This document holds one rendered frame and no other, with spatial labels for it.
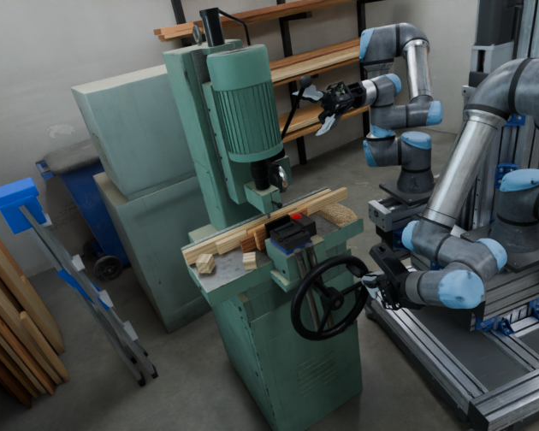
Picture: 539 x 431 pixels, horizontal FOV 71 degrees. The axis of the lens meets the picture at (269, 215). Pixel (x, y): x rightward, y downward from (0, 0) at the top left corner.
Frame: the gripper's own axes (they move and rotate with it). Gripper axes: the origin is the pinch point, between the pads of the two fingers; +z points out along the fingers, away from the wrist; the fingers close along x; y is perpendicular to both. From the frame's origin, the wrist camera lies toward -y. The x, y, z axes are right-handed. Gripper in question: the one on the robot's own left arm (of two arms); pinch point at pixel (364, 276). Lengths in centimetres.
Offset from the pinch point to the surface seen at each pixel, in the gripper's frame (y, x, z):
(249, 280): -10.2, -25.5, 21.7
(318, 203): -22.9, 13.1, 32.1
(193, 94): -72, -17, 25
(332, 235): -11.6, 7.1, 20.8
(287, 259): -12.7, -15.7, 9.2
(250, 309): -1.0, -27.6, 27.0
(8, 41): -202, -71, 187
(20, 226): -60, -86, 74
